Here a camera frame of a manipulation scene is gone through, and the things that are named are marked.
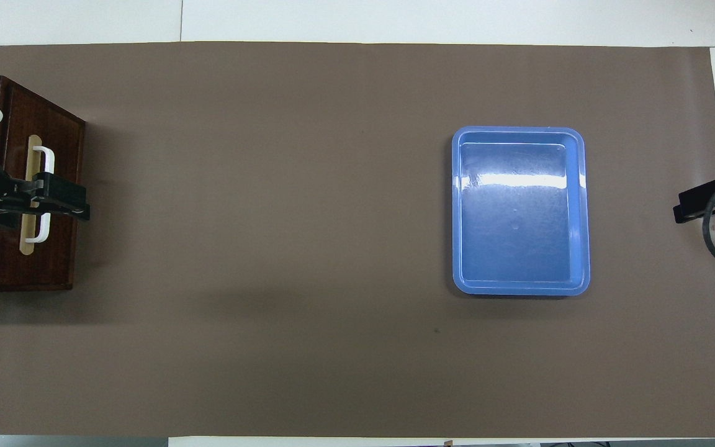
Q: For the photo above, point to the wooden drawer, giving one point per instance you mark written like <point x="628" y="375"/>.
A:
<point x="62" y="261"/>

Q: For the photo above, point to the blue plastic tray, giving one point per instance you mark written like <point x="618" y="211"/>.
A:
<point x="519" y="223"/>

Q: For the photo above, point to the brown table mat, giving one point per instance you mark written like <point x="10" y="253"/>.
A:
<point x="301" y="217"/>

